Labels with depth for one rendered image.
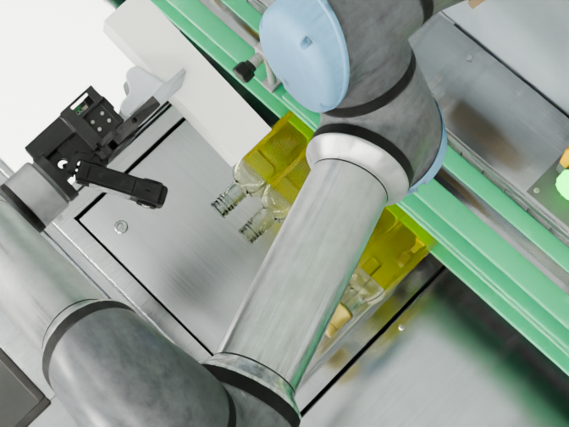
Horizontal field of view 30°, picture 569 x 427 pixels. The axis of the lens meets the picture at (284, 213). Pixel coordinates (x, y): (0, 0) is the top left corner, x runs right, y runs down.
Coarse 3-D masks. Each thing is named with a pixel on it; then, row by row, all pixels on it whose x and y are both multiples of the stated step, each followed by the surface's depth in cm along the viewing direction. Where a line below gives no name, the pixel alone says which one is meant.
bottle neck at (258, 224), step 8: (256, 216) 153; (264, 216) 152; (272, 216) 153; (248, 224) 152; (256, 224) 152; (264, 224) 152; (272, 224) 153; (240, 232) 152; (248, 232) 152; (256, 232) 152; (264, 232) 153; (248, 240) 154; (256, 240) 153
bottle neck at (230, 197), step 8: (232, 184) 155; (224, 192) 154; (232, 192) 154; (240, 192) 154; (216, 200) 154; (224, 200) 153; (232, 200) 154; (240, 200) 155; (216, 208) 155; (224, 208) 153; (232, 208) 154; (224, 216) 154
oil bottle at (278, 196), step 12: (300, 156) 154; (288, 168) 153; (300, 168) 153; (276, 180) 153; (288, 180) 152; (300, 180) 152; (264, 192) 153; (276, 192) 152; (288, 192) 152; (264, 204) 153; (276, 204) 152; (288, 204) 151; (276, 216) 152
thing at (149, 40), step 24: (144, 0) 132; (120, 24) 131; (144, 24) 132; (168, 24) 133; (120, 48) 136; (144, 48) 132; (168, 48) 132; (192, 48) 133; (168, 72) 132; (192, 72) 133; (216, 72) 133; (192, 96) 132; (216, 96) 133; (192, 120) 136; (216, 120) 133; (240, 120) 133; (216, 144) 135; (240, 144) 133
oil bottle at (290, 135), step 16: (288, 112) 156; (272, 128) 155; (288, 128) 155; (304, 128) 155; (272, 144) 154; (288, 144) 154; (304, 144) 154; (240, 160) 154; (256, 160) 154; (272, 160) 153; (288, 160) 154; (240, 176) 153; (256, 176) 153; (272, 176) 153; (256, 192) 154
